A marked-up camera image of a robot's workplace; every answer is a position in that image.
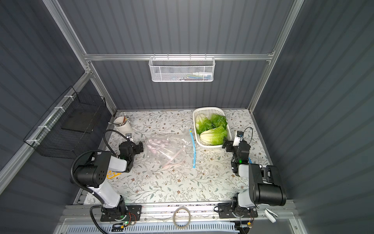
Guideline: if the black wire side basket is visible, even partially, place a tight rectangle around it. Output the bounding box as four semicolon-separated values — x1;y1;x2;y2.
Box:
23;89;108;159

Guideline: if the white pen holder cup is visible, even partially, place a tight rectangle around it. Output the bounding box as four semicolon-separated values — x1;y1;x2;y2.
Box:
113;116;132;135

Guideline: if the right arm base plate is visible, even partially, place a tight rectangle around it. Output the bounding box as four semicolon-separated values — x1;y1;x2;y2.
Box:
214;202;258;219

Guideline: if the chinese cabbage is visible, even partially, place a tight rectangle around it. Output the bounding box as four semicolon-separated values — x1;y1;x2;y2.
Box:
195;114;213;135
210;114;228;129
200;126;228;146

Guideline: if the clear zip-top bag blue seal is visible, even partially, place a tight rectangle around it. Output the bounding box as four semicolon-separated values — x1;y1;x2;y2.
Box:
145;129;197;170

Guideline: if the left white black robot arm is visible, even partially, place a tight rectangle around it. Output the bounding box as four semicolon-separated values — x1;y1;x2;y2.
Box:
70;141;144;222

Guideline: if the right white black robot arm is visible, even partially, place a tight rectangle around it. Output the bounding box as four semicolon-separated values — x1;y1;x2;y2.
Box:
218;138;287;218

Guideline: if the white wire wall basket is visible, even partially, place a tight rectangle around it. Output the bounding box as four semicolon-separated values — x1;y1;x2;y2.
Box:
149;58;216;82

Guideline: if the yellow calculator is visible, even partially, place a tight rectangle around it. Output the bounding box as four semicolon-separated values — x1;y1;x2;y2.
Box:
106;171;122;179

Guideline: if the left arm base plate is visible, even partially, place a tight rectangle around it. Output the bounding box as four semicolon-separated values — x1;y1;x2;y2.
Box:
100;205;142;222

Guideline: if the beige tape ring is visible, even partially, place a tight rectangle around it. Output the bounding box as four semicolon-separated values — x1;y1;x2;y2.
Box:
172;206;192;229

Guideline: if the white clip on rail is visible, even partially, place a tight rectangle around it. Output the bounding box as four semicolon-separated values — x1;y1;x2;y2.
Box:
264;208;279;223

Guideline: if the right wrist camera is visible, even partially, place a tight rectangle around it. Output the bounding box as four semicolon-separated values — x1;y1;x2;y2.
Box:
233;131;244;146

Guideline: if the clear zip-top bag white seal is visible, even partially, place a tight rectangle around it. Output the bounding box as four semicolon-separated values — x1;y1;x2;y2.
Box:
146;136;191;169

